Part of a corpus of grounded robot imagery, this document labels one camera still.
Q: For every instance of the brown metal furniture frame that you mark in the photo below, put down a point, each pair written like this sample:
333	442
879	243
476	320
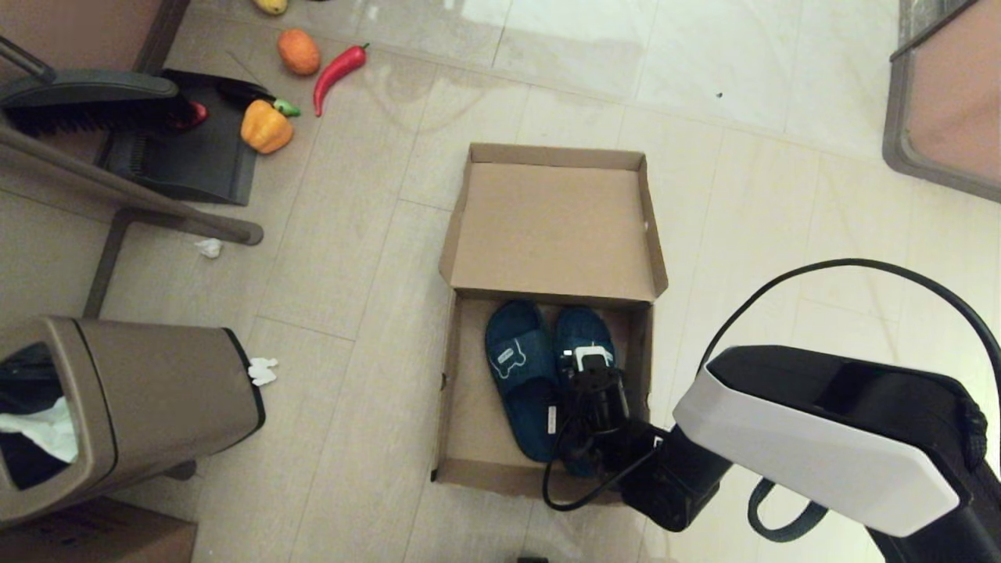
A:
117	188

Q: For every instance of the black bin liner bag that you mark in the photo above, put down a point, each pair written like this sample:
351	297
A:
23	461

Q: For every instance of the dark eggplant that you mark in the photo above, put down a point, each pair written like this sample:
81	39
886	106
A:
238	94

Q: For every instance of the black broom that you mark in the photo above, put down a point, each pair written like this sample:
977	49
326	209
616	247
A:
94	98

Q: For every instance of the brown plastic trash bin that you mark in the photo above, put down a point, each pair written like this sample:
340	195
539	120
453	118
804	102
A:
156	391

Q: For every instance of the white crumpled tissue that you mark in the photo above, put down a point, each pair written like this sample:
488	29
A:
209	249
263	371

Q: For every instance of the yellow bell pepper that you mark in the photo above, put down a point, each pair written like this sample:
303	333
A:
266	129

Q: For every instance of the small red fruit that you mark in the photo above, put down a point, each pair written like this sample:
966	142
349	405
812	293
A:
197	116

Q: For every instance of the black dustpan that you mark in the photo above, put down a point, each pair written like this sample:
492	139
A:
195	164

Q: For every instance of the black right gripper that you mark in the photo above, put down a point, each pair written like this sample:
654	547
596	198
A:
602	403

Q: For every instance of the brown cabinet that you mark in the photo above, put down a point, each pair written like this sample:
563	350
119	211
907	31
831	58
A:
78	31

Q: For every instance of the white crumpled paper waste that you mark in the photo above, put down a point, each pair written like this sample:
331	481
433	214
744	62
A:
47	426

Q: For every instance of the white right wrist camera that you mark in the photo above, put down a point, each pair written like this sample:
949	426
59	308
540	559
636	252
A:
594	356

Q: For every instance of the dark blue slipper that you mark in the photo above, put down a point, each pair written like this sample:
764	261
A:
583	324
520	407

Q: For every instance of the brown cardboard shoe box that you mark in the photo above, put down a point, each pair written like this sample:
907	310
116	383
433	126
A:
547	227

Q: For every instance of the yellow fruit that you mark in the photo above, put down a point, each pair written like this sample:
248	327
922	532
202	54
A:
271	5

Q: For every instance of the brown cardboard carton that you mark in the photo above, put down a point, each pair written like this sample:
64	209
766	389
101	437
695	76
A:
94	536

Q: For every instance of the orange fruit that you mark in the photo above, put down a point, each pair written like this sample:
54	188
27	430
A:
299	53

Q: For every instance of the red chili pepper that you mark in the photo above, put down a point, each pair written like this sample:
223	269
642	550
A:
336	72

